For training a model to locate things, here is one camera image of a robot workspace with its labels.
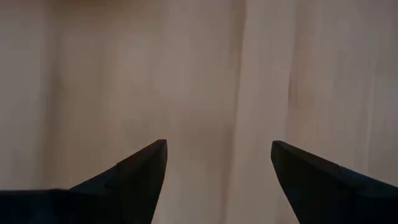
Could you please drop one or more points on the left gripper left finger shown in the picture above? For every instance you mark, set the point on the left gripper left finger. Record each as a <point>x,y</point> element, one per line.
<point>133,186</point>

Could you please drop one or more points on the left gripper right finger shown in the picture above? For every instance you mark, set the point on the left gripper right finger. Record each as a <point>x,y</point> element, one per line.
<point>326,193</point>

